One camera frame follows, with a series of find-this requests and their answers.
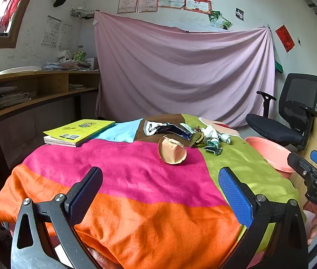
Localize white crumpled tissue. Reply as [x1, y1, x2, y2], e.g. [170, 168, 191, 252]
[203, 125, 220, 142]

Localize yellow book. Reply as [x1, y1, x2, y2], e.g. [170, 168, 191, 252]
[43, 119, 116, 143]

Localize wall calendar sheet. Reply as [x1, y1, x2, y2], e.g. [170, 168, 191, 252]
[59, 22, 73, 49]
[41, 15, 62, 48]

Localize green wall photos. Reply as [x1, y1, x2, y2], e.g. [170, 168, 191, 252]
[209, 11, 232, 30]

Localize pink hanging cloth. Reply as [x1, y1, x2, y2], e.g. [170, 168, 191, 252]
[94, 11, 276, 128]

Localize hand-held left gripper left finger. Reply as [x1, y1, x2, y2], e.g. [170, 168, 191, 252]
[11, 167, 104, 269]

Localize pile of books and papers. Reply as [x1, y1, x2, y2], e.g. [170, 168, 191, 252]
[43, 59, 92, 71]

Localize white pink book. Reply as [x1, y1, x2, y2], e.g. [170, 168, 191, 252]
[43, 134, 92, 148]

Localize black office chair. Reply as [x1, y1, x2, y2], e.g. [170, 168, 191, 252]
[245, 73, 317, 150]

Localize stack of papers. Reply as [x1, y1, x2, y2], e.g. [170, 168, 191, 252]
[0, 90, 37, 110]

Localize pink plastic basin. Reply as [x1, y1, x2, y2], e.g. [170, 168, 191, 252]
[244, 136, 296, 174]

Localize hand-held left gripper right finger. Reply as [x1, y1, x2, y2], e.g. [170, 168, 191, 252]
[218, 167, 309, 269]

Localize tan paper cup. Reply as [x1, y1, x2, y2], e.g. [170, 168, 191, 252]
[158, 135, 188, 165]

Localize wooden shelf desk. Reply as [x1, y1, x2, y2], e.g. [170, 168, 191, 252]
[0, 71, 101, 174]

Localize multicoloured patchwork blanket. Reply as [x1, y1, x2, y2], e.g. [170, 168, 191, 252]
[0, 114, 306, 269]

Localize white basin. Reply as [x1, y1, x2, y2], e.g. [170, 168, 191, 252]
[0, 66, 41, 76]

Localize wire wall rack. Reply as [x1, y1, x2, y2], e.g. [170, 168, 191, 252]
[70, 8, 96, 20]

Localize green crumpled wrapper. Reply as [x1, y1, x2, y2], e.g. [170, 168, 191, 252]
[203, 140, 223, 156]

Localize red paper wall decoration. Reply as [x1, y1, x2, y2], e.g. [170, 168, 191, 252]
[275, 25, 295, 53]

